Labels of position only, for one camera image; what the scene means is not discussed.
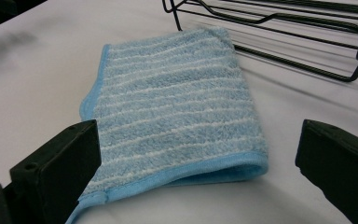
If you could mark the blue striped towel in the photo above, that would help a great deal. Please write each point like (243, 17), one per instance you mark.
(174, 112)

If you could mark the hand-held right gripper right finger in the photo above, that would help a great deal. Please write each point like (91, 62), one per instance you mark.
(338, 168)

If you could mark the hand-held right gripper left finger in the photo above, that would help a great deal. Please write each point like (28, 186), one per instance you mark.
(56, 174)

